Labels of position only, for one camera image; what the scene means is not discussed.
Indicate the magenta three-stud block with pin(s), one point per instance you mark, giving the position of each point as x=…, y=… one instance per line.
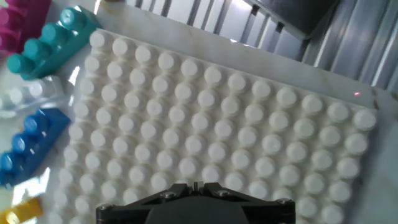
x=28, y=21

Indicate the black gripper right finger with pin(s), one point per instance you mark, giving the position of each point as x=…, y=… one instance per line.
x=212, y=188

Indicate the orange four-stud block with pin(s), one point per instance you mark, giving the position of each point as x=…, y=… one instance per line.
x=21, y=213

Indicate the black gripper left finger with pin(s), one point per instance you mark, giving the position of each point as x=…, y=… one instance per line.
x=181, y=189

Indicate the white four-stud block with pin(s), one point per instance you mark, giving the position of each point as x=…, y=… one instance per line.
x=28, y=93

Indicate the blue four-stud block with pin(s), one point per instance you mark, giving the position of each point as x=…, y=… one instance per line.
x=31, y=146

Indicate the teal four-stud block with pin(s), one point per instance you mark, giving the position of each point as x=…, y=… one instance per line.
x=53, y=46

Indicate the white studded baseplate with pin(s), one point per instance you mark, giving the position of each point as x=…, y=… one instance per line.
x=217, y=130

